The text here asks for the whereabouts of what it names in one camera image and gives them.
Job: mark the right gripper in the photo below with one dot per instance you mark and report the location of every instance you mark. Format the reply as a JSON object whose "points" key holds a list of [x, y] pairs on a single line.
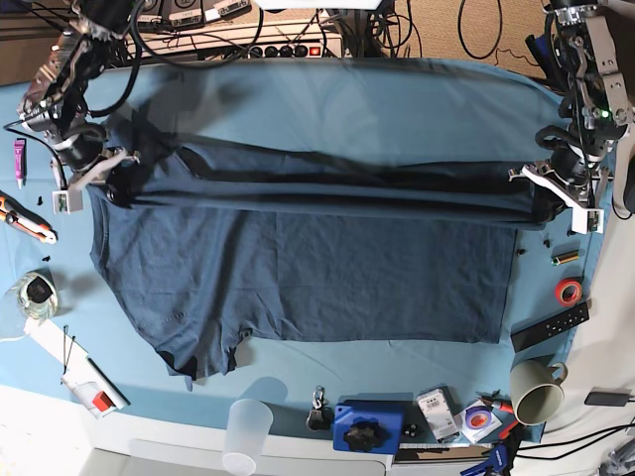
{"points": [[82, 157]]}

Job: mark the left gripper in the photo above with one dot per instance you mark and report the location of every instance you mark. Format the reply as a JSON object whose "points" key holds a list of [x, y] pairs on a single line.
{"points": [[569, 176]]}

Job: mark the dark blue T-shirt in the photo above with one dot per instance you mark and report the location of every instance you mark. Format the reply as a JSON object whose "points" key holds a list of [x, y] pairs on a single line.
{"points": [[232, 241]]}

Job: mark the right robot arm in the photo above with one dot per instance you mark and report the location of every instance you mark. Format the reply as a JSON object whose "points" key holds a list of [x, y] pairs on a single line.
{"points": [[53, 110]]}

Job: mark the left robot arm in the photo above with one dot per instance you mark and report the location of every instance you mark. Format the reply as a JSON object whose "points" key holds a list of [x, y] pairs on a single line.
{"points": [[583, 59]]}

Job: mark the yellow green battery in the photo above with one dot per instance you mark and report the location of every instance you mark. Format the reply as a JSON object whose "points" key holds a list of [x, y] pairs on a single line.
{"points": [[565, 258]]}

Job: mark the red tape roll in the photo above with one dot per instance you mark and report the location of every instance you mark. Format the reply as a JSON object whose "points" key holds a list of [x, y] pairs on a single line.
{"points": [[568, 292]]}

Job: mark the orange utility knife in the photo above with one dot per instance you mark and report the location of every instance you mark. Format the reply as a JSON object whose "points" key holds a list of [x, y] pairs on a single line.
{"points": [[17, 216]]}

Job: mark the purple glue tube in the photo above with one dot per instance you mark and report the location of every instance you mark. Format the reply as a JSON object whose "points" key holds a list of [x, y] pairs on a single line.
{"points": [[20, 161]]}

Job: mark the black remote control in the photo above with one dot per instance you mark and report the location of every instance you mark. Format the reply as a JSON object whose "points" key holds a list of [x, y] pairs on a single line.
{"points": [[550, 327]]}

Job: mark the clear tape roll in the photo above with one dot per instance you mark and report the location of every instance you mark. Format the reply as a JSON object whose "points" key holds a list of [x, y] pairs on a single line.
{"points": [[34, 296]]}

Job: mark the white paper sheet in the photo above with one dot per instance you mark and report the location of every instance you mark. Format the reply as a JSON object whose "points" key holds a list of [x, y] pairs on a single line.
{"points": [[75, 360]]}

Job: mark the grey green mug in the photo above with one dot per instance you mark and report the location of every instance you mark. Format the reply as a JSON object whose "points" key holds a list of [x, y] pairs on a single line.
{"points": [[536, 390]]}

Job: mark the black power adapter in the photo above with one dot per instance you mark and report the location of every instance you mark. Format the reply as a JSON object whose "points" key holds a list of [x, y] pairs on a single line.
{"points": [[608, 399]]}

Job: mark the purple orange disc packet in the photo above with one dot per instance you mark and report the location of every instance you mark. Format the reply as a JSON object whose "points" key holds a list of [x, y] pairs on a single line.
{"points": [[477, 421]]}

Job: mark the white red tube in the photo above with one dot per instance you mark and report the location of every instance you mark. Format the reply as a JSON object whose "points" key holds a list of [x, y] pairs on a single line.
{"points": [[90, 395]]}

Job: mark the white barcode label box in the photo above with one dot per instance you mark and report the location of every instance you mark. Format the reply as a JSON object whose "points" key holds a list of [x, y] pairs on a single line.
{"points": [[436, 411]]}

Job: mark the translucent plastic cup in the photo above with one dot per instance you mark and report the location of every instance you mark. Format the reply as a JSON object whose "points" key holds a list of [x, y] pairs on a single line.
{"points": [[249, 423]]}

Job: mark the blue plastic box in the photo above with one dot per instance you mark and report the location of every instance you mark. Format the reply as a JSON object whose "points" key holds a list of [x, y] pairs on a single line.
{"points": [[368, 427]]}

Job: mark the light blue table cloth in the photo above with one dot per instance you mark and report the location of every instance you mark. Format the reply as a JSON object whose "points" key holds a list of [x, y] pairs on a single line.
{"points": [[374, 112]]}

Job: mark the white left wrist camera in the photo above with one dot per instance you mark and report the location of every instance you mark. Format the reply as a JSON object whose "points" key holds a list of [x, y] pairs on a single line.
{"points": [[587, 220]]}

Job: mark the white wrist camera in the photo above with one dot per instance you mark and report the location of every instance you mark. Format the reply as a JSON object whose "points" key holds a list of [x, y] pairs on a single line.
{"points": [[67, 201], [587, 220]]}

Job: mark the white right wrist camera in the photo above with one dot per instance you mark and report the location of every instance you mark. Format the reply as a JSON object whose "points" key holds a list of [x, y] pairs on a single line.
{"points": [[67, 201]]}

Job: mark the blue clamp handle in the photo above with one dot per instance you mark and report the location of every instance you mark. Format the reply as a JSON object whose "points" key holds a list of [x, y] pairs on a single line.
{"points": [[498, 462]]}

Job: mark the black keychain with chain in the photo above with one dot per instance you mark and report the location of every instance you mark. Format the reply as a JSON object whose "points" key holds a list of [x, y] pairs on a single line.
{"points": [[319, 417]]}

